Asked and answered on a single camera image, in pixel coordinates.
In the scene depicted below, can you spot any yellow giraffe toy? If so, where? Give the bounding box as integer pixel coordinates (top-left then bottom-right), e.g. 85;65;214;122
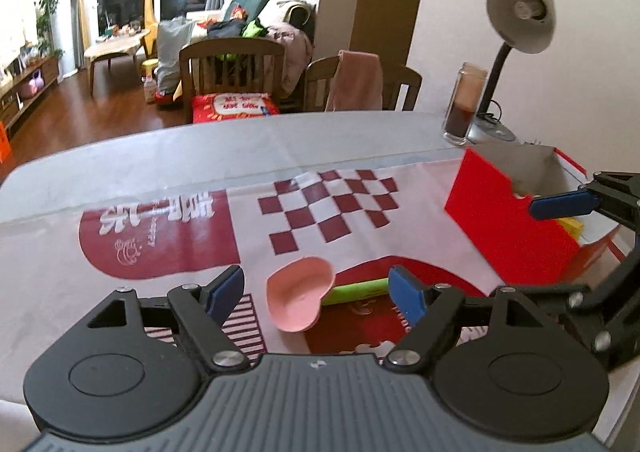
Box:
135;0;157;60

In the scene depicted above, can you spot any beige sofa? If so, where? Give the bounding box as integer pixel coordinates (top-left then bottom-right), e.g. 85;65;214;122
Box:
187;0;318;98

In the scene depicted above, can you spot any green houseplant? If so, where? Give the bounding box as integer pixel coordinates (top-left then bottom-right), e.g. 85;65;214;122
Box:
35;0;63;60

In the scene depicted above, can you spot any pile of clothes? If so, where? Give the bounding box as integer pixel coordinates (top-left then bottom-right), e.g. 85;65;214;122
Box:
207;18;273;40

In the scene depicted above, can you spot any pink heart spoon green handle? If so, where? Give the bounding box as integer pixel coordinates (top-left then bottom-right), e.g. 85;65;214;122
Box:
265;256;391;333

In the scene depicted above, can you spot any pink bag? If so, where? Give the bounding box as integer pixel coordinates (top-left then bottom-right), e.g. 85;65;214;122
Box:
20;69;45;98

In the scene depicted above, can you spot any wooden coffee table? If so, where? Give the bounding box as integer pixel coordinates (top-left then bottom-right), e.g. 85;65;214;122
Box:
83;29;152;98

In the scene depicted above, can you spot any grey desk lamp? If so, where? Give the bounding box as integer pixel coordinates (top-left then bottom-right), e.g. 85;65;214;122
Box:
467;0;557;145

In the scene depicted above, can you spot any wooden slatted chair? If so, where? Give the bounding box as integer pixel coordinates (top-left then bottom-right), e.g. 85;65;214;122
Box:
178;38;286;125

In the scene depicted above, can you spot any yellow box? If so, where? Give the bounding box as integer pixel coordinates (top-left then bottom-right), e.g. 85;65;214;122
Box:
557;218;585;240

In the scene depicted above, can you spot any wooden cabinet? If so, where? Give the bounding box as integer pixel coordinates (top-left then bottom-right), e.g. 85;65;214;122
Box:
0;54;61;143

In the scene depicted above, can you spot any white tower air conditioner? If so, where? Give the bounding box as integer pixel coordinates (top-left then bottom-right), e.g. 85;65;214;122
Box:
47;0;86;80

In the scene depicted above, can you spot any white patterned wall cloth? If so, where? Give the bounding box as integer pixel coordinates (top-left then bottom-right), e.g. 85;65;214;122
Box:
0;2;41;68

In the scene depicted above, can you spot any red white printed tablecloth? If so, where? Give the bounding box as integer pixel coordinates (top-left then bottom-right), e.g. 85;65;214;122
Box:
0;111;631;413

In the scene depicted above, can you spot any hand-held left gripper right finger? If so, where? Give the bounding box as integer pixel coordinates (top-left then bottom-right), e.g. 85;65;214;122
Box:
382;264;553;374

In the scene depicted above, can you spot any glass jar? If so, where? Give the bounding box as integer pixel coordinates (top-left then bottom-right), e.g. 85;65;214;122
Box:
442;62;488;145

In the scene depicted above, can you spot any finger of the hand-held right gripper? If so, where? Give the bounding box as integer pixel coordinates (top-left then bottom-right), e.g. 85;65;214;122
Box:
520;244;640;373
529;172;640;233

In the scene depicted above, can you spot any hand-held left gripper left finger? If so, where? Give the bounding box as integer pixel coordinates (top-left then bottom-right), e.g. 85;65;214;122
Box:
86;264;251;374

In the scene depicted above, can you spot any red seat cushion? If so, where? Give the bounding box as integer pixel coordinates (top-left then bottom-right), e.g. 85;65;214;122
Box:
191;91;281;124

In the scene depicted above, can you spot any pink towel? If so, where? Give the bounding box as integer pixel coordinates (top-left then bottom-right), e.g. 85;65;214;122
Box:
325;49;385;113

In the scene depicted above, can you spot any red shoebox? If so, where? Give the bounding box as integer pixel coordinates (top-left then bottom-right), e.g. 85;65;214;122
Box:
444;144;632;287

